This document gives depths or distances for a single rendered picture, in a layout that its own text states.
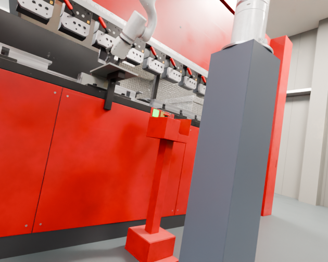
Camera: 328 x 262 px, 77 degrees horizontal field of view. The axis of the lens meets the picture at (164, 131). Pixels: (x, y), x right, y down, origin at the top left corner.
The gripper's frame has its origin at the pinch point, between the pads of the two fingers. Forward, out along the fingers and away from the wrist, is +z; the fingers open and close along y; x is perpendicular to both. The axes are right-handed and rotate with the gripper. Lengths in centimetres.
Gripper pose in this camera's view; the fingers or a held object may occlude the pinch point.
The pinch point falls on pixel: (111, 62)
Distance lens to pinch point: 135.1
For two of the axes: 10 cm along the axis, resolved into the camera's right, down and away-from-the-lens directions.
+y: -6.5, -1.7, -7.4
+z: -6.0, 7.1, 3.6
